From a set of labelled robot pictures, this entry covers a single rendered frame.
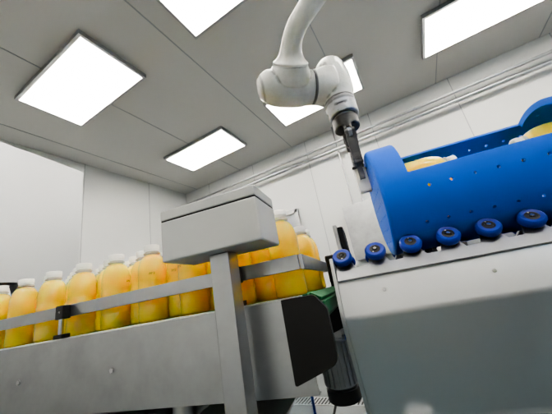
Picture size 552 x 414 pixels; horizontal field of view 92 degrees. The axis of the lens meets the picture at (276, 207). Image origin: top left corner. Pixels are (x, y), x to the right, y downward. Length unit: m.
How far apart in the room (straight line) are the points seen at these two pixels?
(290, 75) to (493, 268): 0.65
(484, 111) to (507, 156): 3.99
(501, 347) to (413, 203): 0.30
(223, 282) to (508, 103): 4.54
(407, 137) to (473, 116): 0.82
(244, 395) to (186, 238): 0.27
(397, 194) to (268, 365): 0.43
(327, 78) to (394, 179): 0.38
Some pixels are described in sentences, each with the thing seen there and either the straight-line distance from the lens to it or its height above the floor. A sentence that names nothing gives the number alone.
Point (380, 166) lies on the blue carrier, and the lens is 0.66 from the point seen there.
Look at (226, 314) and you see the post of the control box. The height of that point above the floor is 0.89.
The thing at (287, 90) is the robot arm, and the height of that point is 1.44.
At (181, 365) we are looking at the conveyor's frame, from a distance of 0.66.
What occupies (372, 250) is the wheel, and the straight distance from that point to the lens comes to 0.64.
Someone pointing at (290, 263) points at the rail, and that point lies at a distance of 0.56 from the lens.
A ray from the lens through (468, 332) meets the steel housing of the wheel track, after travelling 0.66.
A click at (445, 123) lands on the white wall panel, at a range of 4.60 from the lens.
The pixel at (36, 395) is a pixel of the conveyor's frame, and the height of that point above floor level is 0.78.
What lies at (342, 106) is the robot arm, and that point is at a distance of 0.83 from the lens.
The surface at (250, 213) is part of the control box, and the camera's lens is 0.46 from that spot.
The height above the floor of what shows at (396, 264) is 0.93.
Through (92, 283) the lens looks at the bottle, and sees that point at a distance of 0.94.
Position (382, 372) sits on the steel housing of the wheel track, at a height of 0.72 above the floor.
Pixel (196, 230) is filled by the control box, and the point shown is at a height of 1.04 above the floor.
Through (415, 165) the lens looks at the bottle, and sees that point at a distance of 0.77.
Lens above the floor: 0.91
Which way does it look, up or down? 18 degrees up
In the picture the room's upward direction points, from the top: 11 degrees counter-clockwise
